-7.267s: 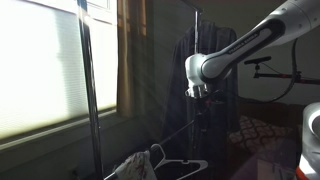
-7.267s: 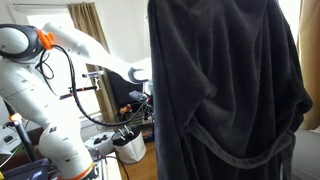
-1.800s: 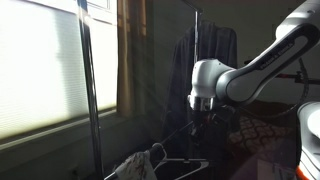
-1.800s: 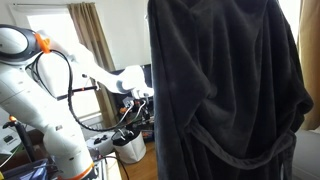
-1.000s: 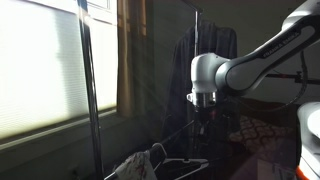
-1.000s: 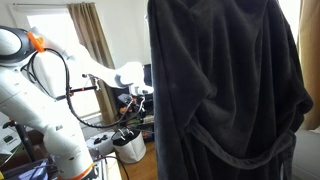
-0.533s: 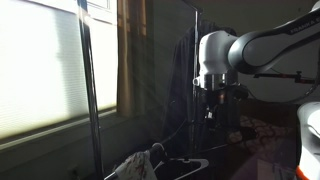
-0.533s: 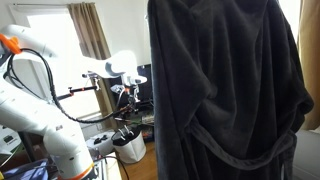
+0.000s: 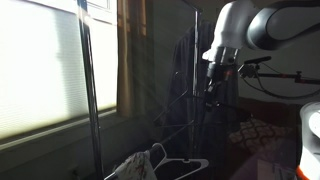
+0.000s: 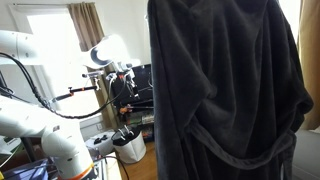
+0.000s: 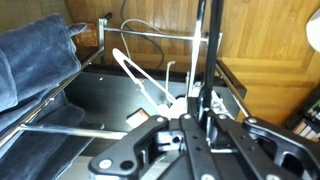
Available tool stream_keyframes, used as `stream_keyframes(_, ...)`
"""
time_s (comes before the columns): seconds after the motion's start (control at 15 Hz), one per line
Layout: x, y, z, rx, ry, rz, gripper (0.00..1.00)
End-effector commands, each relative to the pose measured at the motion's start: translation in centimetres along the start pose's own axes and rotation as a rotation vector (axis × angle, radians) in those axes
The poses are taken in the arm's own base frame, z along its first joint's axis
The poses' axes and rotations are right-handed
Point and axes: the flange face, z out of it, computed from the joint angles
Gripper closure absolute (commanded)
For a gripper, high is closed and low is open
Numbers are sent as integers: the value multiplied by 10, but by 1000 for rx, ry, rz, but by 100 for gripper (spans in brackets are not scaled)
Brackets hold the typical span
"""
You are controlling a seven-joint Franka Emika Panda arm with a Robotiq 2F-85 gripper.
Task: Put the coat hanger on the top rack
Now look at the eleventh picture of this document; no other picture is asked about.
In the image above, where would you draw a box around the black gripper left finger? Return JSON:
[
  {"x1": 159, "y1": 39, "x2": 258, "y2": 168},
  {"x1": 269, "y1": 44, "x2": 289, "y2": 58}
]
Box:
[{"x1": 89, "y1": 113, "x2": 221, "y2": 180}]

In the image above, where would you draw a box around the white red stained cloth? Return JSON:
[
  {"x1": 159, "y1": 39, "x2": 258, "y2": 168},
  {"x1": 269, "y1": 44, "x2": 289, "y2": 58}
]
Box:
[{"x1": 156, "y1": 81, "x2": 234, "y2": 121}]

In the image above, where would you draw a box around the black coat hanger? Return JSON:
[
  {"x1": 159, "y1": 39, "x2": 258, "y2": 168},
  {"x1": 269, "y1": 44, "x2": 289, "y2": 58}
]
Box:
[{"x1": 199, "y1": 0, "x2": 224, "y2": 113}]

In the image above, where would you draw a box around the black rack base board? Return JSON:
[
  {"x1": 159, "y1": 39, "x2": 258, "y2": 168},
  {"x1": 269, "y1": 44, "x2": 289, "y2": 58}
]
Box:
[{"x1": 63, "y1": 64, "x2": 248, "y2": 158}]

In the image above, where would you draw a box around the blue plush robe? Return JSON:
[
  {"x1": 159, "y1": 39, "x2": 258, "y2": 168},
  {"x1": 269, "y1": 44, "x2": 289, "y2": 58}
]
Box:
[{"x1": 0, "y1": 13, "x2": 106, "y2": 180}]

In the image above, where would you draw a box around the grey floor cable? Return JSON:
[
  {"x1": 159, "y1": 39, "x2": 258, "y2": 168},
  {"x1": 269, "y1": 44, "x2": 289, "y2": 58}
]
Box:
[{"x1": 119, "y1": 0, "x2": 166, "y2": 64}]

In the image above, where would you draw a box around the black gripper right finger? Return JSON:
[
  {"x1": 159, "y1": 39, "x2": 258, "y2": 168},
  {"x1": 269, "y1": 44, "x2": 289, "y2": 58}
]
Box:
[{"x1": 204, "y1": 109, "x2": 320, "y2": 180}]

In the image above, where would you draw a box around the orange cardboard box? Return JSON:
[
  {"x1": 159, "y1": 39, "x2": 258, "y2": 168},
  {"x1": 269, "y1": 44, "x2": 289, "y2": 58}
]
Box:
[{"x1": 74, "y1": 23, "x2": 99, "y2": 48}]

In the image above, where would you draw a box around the white plastic coat hanger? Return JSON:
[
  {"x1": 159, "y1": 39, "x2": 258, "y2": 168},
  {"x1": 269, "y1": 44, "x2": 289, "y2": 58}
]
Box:
[{"x1": 112, "y1": 48, "x2": 188, "y2": 118}]

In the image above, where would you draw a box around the chrome clothes rack frame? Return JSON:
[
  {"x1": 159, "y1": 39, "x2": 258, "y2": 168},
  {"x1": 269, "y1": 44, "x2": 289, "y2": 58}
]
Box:
[{"x1": 0, "y1": 0, "x2": 251, "y2": 151}]

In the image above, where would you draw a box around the white lined waste bin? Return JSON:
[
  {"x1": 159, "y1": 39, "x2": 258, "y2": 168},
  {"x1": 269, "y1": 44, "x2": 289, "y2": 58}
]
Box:
[{"x1": 305, "y1": 8, "x2": 320, "y2": 54}]

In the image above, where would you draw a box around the orange white card box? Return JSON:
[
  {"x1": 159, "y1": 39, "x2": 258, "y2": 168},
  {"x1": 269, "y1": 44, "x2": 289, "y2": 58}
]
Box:
[{"x1": 126, "y1": 109, "x2": 151, "y2": 129}]

